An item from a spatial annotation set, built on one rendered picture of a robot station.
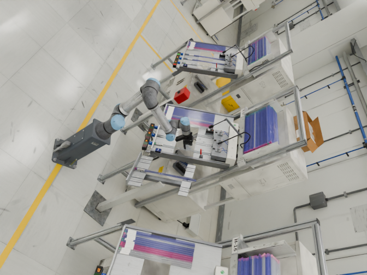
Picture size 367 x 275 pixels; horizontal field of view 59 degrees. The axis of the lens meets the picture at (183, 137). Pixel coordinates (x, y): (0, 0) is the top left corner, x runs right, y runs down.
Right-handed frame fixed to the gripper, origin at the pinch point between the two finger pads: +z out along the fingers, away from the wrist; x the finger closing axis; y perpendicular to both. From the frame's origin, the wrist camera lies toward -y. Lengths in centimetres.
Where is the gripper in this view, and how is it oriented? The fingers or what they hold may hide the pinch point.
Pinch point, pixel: (185, 149)
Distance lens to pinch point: 290.7
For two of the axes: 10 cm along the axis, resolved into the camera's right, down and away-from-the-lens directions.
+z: 0.9, 7.4, 6.7
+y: 9.8, 0.5, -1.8
